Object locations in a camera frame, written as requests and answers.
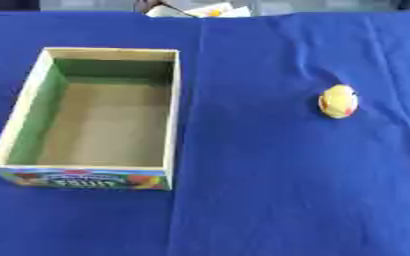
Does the white bag with yellow item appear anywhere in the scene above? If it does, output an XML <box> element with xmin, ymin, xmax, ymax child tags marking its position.
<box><xmin>143</xmin><ymin>2</ymin><xmax>254</xmax><ymax>19</ymax></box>

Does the open cardboard box green inside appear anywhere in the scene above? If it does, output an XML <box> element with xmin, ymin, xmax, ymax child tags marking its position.
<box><xmin>0</xmin><ymin>46</ymin><xmax>184</xmax><ymax>192</ymax></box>

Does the yellow red toy fruit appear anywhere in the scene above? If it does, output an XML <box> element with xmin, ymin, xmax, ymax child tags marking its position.
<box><xmin>317</xmin><ymin>83</ymin><xmax>361</xmax><ymax>120</ymax></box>

